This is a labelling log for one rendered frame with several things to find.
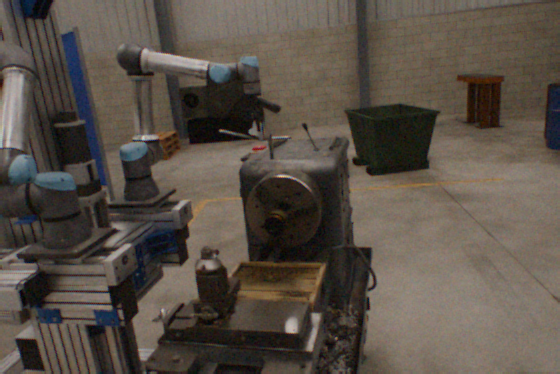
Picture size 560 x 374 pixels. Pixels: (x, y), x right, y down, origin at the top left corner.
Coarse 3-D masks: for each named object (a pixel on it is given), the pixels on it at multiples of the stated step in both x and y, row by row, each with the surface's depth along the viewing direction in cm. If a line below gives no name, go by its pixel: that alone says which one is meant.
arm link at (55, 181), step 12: (36, 180) 139; (48, 180) 139; (60, 180) 141; (72, 180) 145; (36, 192) 140; (48, 192) 140; (60, 192) 141; (72, 192) 145; (36, 204) 140; (48, 204) 141; (60, 204) 142; (72, 204) 145; (48, 216) 142; (60, 216) 142
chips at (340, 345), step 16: (336, 320) 196; (352, 320) 190; (336, 336) 181; (352, 336) 180; (320, 352) 177; (336, 352) 167; (352, 352) 171; (320, 368) 163; (336, 368) 163; (352, 368) 164
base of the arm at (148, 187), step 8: (144, 176) 190; (152, 176) 195; (128, 184) 190; (136, 184) 189; (144, 184) 190; (152, 184) 193; (128, 192) 190; (136, 192) 189; (144, 192) 191; (152, 192) 192; (128, 200) 190; (136, 200) 189
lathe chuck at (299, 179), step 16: (272, 176) 178; (288, 176) 176; (304, 176) 182; (272, 192) 179; (288, 192) 177; (304, 192) 176; (256, 208) 183; (320, 208) 179; (256, 224) 185; (288, 224) 181; (304, 224) 180; (288, 240) 184; (304, 240) 182
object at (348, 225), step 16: (352, 208) 243; (352, 224) 245; (352, 240) 244; (288, 256) 203; (336, 256) 197; (352, 256) 248; (336, 272) 199; (352, 272) 236; (336, 288) 202; (336, 304) 204
